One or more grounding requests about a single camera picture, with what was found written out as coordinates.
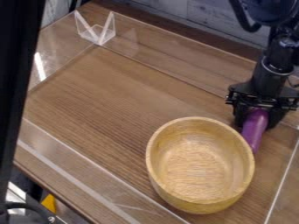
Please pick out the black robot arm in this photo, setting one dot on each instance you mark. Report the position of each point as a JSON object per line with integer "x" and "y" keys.
{"x": 263, "y": 94}

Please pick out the clear acrylic corner bracket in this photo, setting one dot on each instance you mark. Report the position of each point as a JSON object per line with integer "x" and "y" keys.
{"x": 98, "y": 34}

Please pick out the purple toy eggplant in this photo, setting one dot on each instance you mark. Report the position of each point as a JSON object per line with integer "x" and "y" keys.
{"x": 254, "y": 127}

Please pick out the black device with screw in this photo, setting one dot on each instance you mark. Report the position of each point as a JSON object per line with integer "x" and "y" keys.
{"x": 40, "y": 215}

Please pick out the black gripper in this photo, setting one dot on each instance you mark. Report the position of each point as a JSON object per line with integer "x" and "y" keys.
{"x": 243, "y": 97}

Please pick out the brown wooden bowl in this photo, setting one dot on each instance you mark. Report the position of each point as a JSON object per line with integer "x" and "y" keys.
{"x": 200, "y": 164}

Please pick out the clear acrylic tray wall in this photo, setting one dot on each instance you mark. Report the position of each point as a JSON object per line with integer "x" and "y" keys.
{"x": 98, "y": 100}

